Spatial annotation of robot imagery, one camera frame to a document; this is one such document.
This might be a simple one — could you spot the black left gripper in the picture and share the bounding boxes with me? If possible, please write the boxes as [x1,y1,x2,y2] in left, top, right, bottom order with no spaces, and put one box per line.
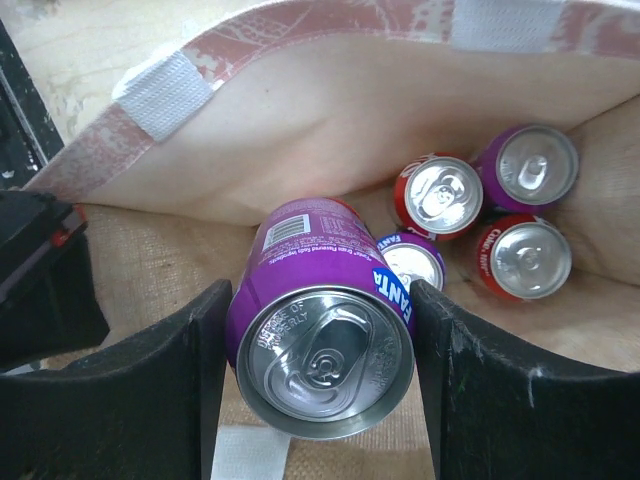
[1,190,110,370]

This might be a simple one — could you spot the red cola can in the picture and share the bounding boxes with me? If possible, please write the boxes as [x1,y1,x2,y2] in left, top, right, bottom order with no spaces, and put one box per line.
[474,214,572,301]
[392,153,484,241]

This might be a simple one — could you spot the brown canvas tote bag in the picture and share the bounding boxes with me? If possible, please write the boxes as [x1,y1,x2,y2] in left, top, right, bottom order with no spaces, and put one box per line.
[28,1,639,479]

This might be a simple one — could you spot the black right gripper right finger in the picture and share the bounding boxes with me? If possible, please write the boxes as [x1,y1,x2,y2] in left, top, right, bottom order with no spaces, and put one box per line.
[411,281,639,479]

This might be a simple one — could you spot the purple soda can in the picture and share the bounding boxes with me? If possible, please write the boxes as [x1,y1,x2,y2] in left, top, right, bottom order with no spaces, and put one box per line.
[377,231,446,291]
[471,124,580,214]
[226,197,415,440]

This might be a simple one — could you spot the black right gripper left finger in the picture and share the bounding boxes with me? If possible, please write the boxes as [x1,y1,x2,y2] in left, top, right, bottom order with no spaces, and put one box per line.
[1,280,232,479]

